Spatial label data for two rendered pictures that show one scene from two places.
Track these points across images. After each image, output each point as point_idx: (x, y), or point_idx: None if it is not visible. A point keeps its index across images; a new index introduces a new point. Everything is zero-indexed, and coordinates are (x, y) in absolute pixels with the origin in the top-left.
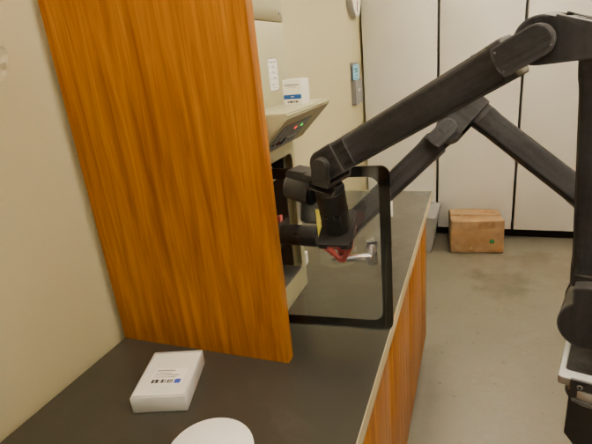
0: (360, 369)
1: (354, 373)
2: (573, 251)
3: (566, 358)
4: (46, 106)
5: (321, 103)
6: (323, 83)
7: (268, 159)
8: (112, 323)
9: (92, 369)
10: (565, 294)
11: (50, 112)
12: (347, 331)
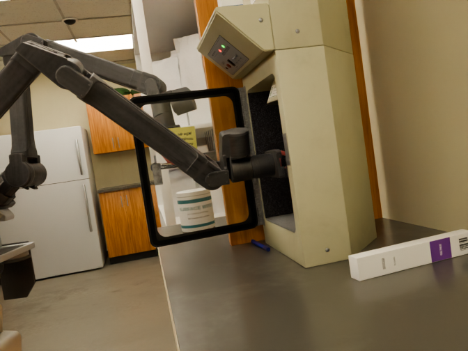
0: (173, 255)
1: (177, 253)
2: (34, 141)
3: (22, 246)
4: (358, 19)
5: (209, 21)
6: None
7: (206, 80)
8: (384, 202)
9: None
10: (34, 172)
11: (359, 24)
12: (203, 261)
